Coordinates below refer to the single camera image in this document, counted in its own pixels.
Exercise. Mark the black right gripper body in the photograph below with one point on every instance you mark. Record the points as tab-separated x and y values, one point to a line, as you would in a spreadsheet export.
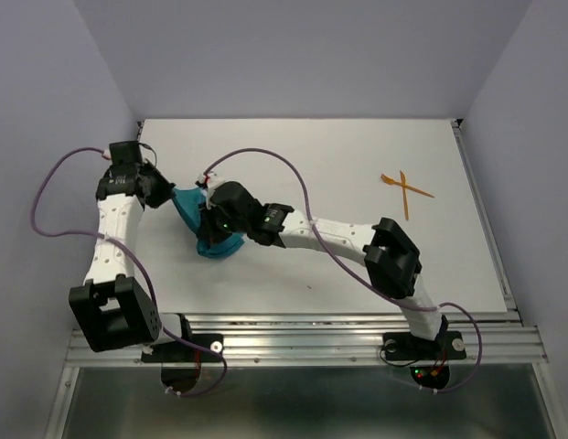
240	225

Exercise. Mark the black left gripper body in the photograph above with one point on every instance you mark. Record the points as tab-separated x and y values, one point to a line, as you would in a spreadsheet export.
146	167

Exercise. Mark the teal cloth napkin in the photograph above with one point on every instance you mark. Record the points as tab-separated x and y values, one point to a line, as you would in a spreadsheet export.
188	203

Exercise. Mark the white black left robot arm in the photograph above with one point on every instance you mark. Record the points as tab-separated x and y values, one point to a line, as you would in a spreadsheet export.
112	309

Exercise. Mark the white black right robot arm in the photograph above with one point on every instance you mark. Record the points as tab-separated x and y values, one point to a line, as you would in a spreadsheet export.
380	256

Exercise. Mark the orange plastic fork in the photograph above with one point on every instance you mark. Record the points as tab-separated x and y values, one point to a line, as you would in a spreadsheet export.
392	182

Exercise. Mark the orange plastic knife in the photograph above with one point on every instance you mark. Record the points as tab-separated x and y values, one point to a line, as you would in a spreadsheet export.
404	195

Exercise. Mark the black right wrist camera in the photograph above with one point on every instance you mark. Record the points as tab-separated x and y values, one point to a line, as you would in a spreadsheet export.
232	195

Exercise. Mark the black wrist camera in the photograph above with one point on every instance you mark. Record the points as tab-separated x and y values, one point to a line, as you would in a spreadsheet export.
126	153
232	195

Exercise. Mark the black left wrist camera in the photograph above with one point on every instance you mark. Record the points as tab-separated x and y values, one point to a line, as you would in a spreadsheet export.
126	153

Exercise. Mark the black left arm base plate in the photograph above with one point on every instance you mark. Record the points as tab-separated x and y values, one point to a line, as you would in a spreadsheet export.
174	352

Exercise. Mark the aluminium right side rail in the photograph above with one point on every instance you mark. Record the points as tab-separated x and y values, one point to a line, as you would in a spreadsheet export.
483	216

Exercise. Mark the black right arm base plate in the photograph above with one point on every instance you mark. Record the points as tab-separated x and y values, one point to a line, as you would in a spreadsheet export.
403	346

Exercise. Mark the aluminium front rail frame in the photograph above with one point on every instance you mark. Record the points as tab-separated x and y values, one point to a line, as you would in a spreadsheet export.
317	376

